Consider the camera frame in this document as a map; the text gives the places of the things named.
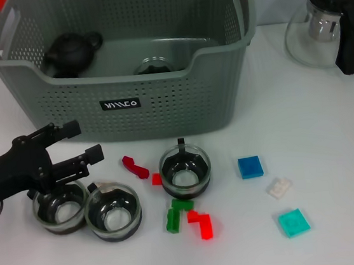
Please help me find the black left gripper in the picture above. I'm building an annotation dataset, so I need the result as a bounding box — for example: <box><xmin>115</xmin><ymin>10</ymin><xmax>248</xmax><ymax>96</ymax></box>
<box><xmin>0</xmin><ymin>116</ymin><xmax>109</xmax><ymax>208</ymax></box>

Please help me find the glass teacup black base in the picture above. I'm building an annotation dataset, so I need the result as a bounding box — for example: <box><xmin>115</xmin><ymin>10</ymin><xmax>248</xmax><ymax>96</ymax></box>
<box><xmin>25</xmin><ymin>177</ymin><xmax>92</xmax><ymax>239</ymax></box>
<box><xmin>155</xmin><ymin>134</ymin><xmax>216</xmax><ymax>204</ymax></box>
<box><xmin>81</xmin><ymin>176</ymin><xmax>146</xmax><ymax>246</ymax></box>
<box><xmin>132</xmin><ymin>55</ymin><xmax>175</xmax><ymax>77</ymax></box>

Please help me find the grey perforated storage basket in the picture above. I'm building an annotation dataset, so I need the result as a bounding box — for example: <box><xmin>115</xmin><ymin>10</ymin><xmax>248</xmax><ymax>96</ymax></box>
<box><xmin>0</xmin><ymin>0</ymin><xmax>271</xmax><ymax>158</ymax></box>

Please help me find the dark red bent brick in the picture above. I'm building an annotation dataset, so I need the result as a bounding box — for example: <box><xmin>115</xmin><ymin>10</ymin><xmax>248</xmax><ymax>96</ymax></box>
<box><xmin>121</xmin><ymin>153</ymin><xmax>151</xmax><ymax>181</ymax></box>

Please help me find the black clay teapot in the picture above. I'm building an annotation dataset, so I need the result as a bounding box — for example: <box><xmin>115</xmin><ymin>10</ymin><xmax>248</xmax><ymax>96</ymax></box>
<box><xmin>40</xmin><ymin>29</ymin><xmax>107</xmax><ymax>81</ymax></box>

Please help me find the green toy brick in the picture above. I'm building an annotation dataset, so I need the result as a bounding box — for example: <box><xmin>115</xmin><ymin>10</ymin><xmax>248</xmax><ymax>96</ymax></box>
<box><xmin>171</xmin><ymin>196</ymin><xmax>195</xmax><ymax>213</ymax></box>
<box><xmin>164</xmin><ymin>207</ymin><xmax>183</xmax><ymax>235</ymax></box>

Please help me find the long red toy brick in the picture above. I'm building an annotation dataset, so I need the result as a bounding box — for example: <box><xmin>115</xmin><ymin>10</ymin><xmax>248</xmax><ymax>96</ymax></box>
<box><xmin>197</xmin><ymin>213</ymin><xmax>215</xmax><ymax>241</ymax></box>

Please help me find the blue square toy plate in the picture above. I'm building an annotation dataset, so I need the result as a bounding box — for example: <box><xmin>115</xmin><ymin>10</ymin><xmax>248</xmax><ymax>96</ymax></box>
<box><xmin>237</xmin><ymin>154</ymin><xmax>265</xmax><ymax>180</ymax></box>

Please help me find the white toy brick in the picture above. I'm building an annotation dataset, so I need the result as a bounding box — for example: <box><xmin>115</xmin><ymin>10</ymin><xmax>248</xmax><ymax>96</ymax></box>
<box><xmin>264</xmin><ymin>176</ymin><xmax>295</xmax><ymax>200</ymax></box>

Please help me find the teal square toy plate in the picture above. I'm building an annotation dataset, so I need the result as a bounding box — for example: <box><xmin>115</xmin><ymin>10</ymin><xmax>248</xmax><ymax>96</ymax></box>
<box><xmin>275</xmin><ymin>207</ymin><xmax>313</xmax><ymax>240</ymax></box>

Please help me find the glass pitcher black handle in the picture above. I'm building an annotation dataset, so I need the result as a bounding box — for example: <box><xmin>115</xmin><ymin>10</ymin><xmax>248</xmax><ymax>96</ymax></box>
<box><xmin>280</xmin><ymin>0</ymin><xmax>354</xmax><ymax>83</ymax></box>

